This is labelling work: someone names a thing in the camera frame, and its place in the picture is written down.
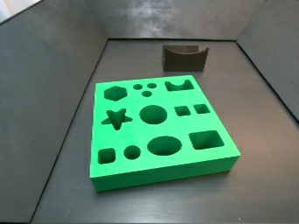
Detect black curved holder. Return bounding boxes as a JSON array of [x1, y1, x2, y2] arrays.
[[162, 45, 209, 72]]

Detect green shape sorter board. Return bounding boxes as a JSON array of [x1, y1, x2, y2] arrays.
[[89, 75, 240, 192]]

